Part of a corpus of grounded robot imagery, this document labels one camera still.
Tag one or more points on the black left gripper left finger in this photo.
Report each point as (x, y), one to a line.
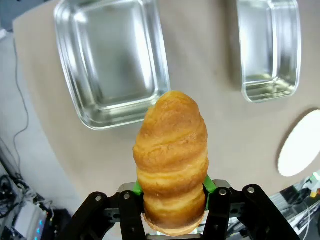
(110, 220)

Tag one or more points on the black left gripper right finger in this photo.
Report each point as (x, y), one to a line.
(240, 217)

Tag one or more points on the golden croissant bread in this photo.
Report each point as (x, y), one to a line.
(172, 155)

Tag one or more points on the rectangular steel container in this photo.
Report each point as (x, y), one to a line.
(110, 60)
(270, 50)

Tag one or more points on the green white connector block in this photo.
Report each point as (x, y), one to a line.
(312, 185)

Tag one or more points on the grey device with blue lights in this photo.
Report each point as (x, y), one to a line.
(30, 220)

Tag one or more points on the white round plate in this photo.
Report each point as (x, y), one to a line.
(300, 145)

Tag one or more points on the aluminium frame rail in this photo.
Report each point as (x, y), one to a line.
(287, 200)

